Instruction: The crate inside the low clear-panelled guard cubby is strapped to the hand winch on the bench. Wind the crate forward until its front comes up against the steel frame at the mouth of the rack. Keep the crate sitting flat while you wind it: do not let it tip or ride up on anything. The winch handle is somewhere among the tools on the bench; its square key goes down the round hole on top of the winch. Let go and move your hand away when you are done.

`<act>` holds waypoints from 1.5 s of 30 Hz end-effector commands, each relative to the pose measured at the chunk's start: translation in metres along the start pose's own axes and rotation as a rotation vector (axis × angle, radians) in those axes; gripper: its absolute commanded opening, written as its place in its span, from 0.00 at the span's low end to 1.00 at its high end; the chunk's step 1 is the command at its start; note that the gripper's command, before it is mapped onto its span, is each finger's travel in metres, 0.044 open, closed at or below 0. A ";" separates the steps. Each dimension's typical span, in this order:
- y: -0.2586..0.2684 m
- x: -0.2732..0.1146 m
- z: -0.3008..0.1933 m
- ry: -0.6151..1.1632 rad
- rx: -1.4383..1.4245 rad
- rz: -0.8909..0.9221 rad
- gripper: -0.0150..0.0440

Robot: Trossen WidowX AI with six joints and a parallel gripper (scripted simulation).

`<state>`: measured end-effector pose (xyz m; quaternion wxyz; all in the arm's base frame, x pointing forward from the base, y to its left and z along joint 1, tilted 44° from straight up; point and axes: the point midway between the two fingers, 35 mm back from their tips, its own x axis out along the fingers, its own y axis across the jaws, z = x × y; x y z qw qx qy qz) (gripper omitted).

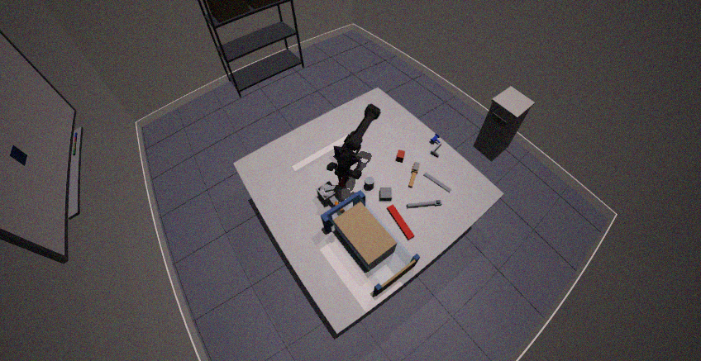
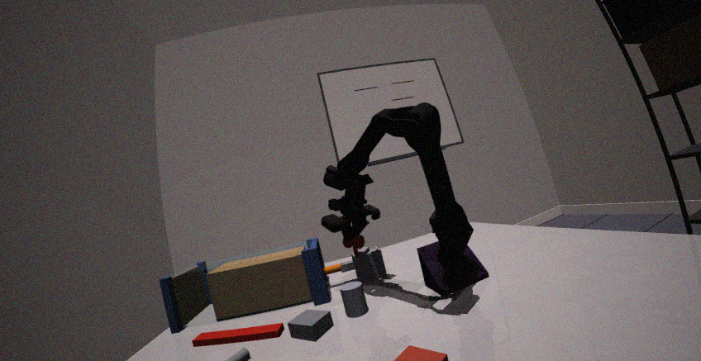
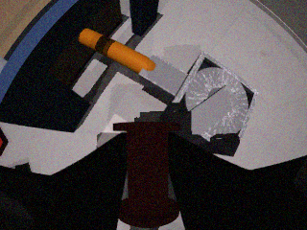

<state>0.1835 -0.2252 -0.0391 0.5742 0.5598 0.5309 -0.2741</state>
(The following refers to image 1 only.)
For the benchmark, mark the red flat bar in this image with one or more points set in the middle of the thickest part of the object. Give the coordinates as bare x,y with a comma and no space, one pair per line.
401,223

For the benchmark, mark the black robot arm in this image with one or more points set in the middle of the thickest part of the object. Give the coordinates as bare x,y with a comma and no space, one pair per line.
354,139

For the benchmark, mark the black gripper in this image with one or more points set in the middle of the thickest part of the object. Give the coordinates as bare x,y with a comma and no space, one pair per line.
352,173

